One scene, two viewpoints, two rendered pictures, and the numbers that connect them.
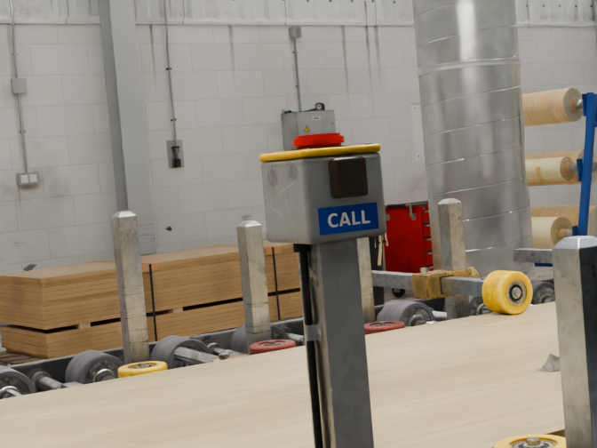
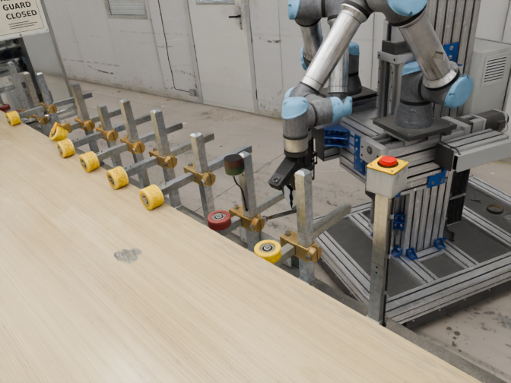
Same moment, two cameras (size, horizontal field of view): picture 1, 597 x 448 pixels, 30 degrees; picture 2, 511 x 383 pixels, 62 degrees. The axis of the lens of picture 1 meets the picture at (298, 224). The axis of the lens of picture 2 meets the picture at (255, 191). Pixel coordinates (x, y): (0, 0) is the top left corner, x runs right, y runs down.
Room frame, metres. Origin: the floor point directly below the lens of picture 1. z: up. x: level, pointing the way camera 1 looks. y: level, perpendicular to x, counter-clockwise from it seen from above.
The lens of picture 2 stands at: (1.36, 0.77, 1.69)
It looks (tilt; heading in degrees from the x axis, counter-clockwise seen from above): 30 degrees down; 257
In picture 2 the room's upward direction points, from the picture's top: 6 degrees counter-clockwise
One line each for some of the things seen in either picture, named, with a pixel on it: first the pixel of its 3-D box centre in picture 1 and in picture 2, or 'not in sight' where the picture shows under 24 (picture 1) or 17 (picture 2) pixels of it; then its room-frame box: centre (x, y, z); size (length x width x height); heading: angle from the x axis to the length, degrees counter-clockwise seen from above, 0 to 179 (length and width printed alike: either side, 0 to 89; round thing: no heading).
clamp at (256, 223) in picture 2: not in sight; (246, 219); (1.12, -0.48, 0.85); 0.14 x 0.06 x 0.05; 119
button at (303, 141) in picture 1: (318, 145); (388, 162); (0.86, -0.02, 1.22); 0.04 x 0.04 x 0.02
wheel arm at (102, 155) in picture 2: not in sight; (138, 140); (1.46, -1.17, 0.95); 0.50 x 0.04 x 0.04; 29
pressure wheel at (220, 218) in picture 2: not in sight; (220, 229); (1.23, -0.45, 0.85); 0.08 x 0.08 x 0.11
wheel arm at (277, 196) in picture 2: not in sight; (260, 207); (1.05, -0.54, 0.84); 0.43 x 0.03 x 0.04; 29
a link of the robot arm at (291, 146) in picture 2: not in sight; (294, 142); (0.97, -0.36, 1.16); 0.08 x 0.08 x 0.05
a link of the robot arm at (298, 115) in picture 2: not in sight; (296, 117); (0.97, -0.35, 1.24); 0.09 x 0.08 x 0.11; 11
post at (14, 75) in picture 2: not in sight; (22, 96); (2.21, -2.43, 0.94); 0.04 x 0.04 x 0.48; 29
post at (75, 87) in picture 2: not in sight; (87, 126); (1.72, -1.56, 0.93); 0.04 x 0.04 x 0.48; 29
